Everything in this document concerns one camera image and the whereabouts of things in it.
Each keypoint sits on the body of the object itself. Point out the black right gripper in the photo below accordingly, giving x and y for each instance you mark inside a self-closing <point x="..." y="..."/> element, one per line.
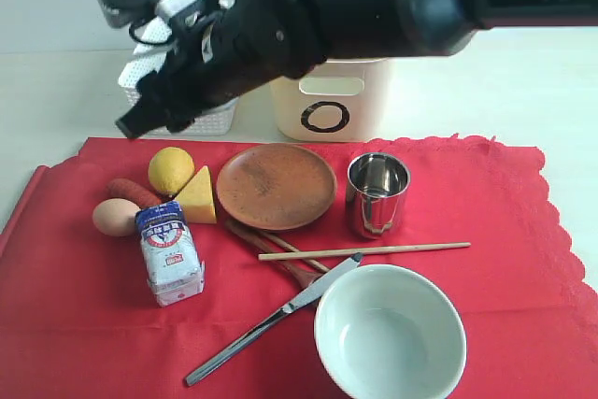
<point x="210" y="64"/>

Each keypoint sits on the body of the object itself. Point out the yellow lemon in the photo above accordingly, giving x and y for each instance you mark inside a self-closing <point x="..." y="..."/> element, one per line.
<point x="169" y="170"/>

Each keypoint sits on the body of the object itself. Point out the red sausage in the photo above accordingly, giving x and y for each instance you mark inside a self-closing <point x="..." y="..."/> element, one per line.
<point x="124" y="188"/>

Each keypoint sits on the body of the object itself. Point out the yellow cheese wedge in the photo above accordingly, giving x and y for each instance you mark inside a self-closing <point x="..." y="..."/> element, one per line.
<point x="196" y="199"/>

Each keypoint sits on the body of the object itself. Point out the brown egg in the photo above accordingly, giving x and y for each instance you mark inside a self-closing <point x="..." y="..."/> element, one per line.
<point x="115" y="217"/>

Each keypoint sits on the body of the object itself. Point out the white blue packet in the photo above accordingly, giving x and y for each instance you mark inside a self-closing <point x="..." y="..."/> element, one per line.
<point x="175" y="270"/>

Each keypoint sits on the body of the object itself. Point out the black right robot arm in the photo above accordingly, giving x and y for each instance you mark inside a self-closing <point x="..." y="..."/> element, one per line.
<point x="294" y="36"/>

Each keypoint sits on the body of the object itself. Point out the white perforated plastic basket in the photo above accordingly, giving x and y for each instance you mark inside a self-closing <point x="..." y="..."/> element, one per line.
<point x="216" y="121"/>

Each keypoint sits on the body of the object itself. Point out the brown wooden plate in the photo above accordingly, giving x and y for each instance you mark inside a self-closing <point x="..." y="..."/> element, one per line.
<point x="276" y="187"/>

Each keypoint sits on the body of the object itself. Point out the red table cloth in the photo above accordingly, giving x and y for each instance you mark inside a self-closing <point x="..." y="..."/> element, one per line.
<point x="78" y="319"/>

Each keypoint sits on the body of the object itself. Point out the brown wooden chopstick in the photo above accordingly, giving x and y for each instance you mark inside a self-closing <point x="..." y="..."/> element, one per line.
<point x="289" y="247"/>

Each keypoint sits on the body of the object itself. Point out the cream plastic bin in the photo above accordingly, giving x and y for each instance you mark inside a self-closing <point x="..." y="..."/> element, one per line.
<point x="339" y="101"/>

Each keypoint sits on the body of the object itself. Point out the brown wooden spoon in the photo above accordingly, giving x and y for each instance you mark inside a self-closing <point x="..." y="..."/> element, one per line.
<point x="302" y="276"/>

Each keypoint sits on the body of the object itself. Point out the light wooden chopstick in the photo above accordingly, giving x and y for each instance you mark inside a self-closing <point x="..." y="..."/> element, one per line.
<point x="330" y="253"/>

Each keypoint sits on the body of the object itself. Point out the stainless steel cup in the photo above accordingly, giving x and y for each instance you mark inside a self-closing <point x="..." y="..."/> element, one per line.
<point x="376" y="194"/>

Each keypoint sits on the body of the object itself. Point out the stainless steel knife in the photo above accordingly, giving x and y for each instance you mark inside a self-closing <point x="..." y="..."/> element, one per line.
<point x="314" y="291"/>

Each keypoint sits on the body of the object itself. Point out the white ceramic bowl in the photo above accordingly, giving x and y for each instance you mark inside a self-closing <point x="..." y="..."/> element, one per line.
<point x="384" y="331"/>

